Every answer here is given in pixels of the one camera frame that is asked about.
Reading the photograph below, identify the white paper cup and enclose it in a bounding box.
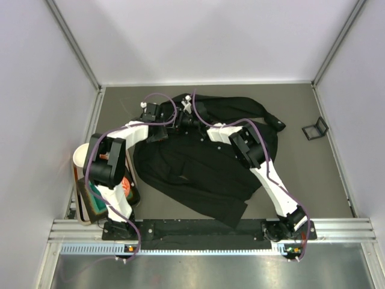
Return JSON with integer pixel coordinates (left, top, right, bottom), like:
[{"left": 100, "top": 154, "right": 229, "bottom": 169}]
[{"left": 72, "top": 143, "right": 89, "bottom": 168}]

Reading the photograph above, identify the orange white patterned ball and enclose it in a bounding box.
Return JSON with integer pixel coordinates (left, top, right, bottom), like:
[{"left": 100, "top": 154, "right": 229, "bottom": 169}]
[{"left": 122, "top": 177, "right": 132, "bottom": 199}]

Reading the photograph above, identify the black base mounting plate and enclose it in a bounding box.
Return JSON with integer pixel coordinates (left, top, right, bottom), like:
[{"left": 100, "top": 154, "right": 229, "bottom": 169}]
[{"left": 101, "top": 219, "right": 317, "bottom": 250}]

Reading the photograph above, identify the aluminium frame rail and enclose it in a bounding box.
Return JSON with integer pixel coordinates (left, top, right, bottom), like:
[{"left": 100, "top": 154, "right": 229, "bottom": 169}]
[{"left": 48, "top": 218, "right": 377, "bottom": 243}]

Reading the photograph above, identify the black button shirt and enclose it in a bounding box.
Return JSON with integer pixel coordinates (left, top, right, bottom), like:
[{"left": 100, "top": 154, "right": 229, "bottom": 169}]
[{"left": 133, "top": 95, "right": 286, "bottom": 228}]

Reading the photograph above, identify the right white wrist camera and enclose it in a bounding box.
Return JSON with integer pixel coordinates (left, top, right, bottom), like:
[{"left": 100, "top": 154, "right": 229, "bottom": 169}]
[{"left": 182, "top": 95, "right": 192, "bottom": 114}]

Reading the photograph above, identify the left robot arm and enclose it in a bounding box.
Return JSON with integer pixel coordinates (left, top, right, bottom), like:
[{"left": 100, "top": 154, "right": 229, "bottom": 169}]
[{"left": 82, "top": 102, "right": 178, "bottom": 235}]

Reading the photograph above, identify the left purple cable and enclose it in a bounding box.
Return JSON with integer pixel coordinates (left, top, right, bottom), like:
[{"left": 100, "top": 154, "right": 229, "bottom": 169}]
[{"left": 58, "top": 92, "right": 178, "bottom": 284}]

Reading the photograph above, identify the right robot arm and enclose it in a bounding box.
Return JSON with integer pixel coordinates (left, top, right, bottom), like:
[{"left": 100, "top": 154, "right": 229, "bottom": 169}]
[{"left": 171, "top": 107, "right": 311, "bottom": 240}]

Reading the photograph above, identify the small black open box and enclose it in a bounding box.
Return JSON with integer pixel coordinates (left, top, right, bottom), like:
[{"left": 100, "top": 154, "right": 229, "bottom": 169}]
[{"left": 302, "top": 116, "right": 329, "bottom": 141}]

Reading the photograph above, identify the black box green lining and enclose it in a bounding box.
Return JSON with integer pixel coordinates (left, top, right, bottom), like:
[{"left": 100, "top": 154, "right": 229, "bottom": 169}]
[{"left": 76, "top": 169, "right": 141, "bottom": 225}]

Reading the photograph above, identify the white slotted cable duct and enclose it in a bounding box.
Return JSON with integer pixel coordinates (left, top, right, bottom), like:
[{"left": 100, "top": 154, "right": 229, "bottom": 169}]
[{"left": 60, "top": 243, "right": 301, "bottom": 257}]

